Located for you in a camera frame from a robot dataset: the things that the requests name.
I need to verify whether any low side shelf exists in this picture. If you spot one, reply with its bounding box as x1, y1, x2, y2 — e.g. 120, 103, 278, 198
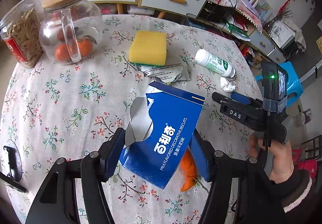
197, 1, 288, 64

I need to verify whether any black phone stand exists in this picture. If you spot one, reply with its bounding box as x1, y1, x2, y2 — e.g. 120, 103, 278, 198
1, 139, 27, 193

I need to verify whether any dark sleeve forearm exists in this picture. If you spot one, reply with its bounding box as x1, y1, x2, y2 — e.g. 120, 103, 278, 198
277, 170, 321, 223

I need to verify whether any silver foil wrapper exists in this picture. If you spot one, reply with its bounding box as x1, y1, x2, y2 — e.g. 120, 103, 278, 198
137, 61, 190, 84

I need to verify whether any yellow sponge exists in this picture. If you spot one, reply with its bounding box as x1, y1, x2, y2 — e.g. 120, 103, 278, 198
128, 31, 166, 67

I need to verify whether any orange peel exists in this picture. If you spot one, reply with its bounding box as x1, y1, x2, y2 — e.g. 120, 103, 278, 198
180, 149, 198, 192

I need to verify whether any white green plastic bottle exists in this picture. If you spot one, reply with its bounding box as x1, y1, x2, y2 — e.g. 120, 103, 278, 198
195, 49, 236, 78

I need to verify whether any right hand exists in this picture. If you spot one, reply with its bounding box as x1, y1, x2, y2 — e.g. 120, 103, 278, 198
248, 133, 294, 184

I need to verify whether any phone on gripper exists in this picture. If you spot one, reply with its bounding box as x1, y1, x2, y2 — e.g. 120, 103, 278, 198
261, 61, 288, 113

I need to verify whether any floral tablecloth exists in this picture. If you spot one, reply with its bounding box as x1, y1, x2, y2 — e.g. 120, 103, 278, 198
1, 15, 261, 223

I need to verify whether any blue biscuit box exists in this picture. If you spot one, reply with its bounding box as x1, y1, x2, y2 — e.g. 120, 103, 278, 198
120, 81, 205, 189

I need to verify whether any blue plastic stool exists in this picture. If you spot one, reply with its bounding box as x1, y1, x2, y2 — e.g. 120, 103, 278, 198
256, 62, 303, 107

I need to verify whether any plastic jar of seeds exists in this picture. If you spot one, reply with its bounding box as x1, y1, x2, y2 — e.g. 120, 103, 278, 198
1, 0, 43, 68

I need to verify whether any glass jar with wooden lid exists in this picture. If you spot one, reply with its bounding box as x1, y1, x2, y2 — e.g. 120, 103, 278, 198
39, 0, 103, 65

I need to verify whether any small white tissue ball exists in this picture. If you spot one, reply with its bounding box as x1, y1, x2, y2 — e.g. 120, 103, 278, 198
219, 77, 236, 93

